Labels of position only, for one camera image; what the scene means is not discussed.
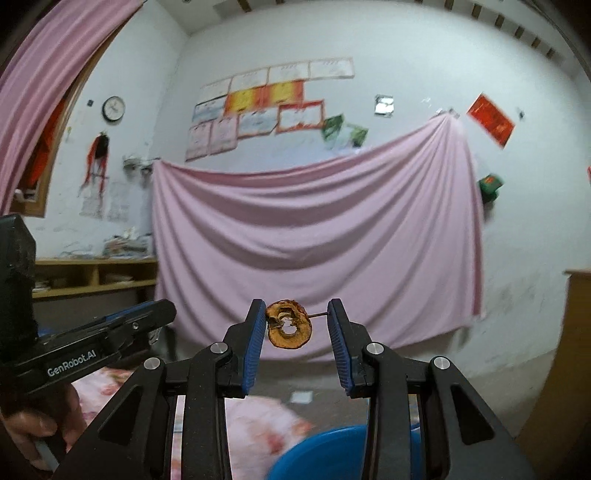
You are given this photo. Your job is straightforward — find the wooden window frame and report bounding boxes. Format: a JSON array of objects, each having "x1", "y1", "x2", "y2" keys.
[{"x1": 14, "y1": 28, "x2": 116, "y2": 217}]

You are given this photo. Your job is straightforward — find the wooden shelf headboard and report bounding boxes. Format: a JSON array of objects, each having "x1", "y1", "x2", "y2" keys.
[{"x1": 32, "y1": 257, "x2": 158, "y2": 301}]

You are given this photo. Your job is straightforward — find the red hanging decoration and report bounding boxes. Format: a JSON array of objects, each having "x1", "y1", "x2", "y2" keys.
[{"x1": 81, "y1": 133, "x2": 110, "y2": 190}]

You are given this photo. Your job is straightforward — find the group of wall certificates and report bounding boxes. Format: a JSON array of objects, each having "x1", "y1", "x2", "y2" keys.
[{"x1": 185, "y1": 58, "x2": 355, "y2": 162}]

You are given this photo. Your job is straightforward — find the red wall poster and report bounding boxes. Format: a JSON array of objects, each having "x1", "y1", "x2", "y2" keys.
[{"x1": 466, "y1": 93, "x2": 515, "y2": 148}]

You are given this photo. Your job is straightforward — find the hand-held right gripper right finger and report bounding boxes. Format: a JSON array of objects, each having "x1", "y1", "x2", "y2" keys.
[{"x1": 327, "y1": 298, "x2": 536, "y2": 480}]

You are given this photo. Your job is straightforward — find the brown dried fruit ring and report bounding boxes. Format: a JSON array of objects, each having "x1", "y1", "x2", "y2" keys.
[{"x1": 265, "y1": 300, "x2": 313, "y2": 350}]

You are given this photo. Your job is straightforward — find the round wall clock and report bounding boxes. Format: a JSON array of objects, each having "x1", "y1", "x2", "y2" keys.
[{"x1": 102, "y1": 96, "x2": 126, "y2": 123}]

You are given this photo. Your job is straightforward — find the wire wall rack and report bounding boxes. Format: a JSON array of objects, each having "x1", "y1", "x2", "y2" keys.
[{"x1": 122, "y1": 156, "x2": 155, "y2": 176}]

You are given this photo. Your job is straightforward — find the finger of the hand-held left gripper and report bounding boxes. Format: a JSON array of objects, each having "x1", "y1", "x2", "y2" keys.
[
  {"x1": 106, "y1": 299, "x2": 177, "y2": 354},
  {"x1": 92, "y1": 302, "x2": 155, "y2": 329}
]

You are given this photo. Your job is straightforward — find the green hat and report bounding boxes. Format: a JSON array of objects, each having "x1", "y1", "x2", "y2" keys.
[{"x1": 478, "y1": 173, "x2": 504, "y2": 204}]

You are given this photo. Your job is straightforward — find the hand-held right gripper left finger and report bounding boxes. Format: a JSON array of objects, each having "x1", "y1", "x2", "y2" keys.
[{"x1": 51, "y1": 299, "x2": 269, "y2": 480}]

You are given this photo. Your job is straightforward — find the blue plastic bucket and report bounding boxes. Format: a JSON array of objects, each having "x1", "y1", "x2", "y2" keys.
[{"x1": 268, "y1": 425, "x2": 421, "y2": 480}]

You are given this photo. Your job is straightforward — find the pink hanging sheet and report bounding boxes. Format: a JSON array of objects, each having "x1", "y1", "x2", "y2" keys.
[{"x1": 151, "y1": 113, "x2": 485, "y2": 363}]

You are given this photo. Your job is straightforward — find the person's left hand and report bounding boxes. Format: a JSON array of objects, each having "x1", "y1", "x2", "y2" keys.
[{"x1": 0, "y1": 383, "x2": 86, "y2": 472}]

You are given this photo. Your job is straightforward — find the floral pink blanket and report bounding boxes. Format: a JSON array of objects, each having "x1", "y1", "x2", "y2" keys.
[{"x1": 69, "y1": 364, "x2": 315, "y2": 480}]

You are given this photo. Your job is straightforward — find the pink curtain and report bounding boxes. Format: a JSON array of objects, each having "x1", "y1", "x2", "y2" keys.
[{"x1": 0, "y1": 0, "x2": 144, "y2": 213}]

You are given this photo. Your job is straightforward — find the stack of papers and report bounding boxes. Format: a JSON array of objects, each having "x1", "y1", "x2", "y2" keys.
[{"x1": 102, "y1": 228, "x2": 153, "y2": 258}]

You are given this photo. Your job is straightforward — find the green wall photos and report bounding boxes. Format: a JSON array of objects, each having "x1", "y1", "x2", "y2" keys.
[{"x1": 322, "y1": 115, "x2": 369, "y2": 148}]

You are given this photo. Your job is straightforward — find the faded wall paper sheet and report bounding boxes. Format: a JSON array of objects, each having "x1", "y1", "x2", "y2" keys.
[{"x1": 81, "y1": 180, "x2": 125, "y2": 220}]

